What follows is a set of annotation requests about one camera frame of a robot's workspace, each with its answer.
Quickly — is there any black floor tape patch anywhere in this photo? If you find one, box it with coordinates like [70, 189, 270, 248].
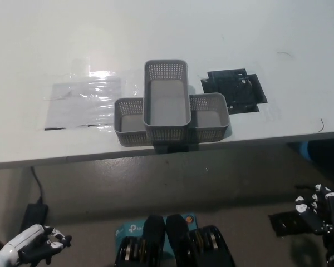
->
[268, 211, 310, 238]

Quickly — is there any teal tp-link box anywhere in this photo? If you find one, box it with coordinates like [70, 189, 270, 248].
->
[115, 213, 197, 254]

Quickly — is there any grey perforated plastic basket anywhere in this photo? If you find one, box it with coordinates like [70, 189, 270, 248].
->
[113, 92, 230, 147]
[143, 59, 192, 147]

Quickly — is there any black square tape patch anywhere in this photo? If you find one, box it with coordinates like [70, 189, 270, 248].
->
[200, 67, 268, 115]

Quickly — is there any clear plastic covered paper sheet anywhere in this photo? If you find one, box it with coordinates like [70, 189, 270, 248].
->
[43, 71, 140, 131]

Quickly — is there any black power adapter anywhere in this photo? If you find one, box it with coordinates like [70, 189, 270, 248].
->
[21, 203, 49, 231]

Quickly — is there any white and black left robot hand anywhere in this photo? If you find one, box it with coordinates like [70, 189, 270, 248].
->
[4, 224, 72, 265]

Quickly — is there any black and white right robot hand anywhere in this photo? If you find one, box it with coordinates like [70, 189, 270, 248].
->
[294, 183, 334, 236]

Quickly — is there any blue object under table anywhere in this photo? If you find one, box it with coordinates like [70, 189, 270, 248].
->
[296, 142, 314, 162]

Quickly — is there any black tape on table edge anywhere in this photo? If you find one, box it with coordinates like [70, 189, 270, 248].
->
[166, 145, 190, 154]

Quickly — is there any black power cable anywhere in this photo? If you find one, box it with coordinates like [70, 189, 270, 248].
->
[30, 166, 43, 205]

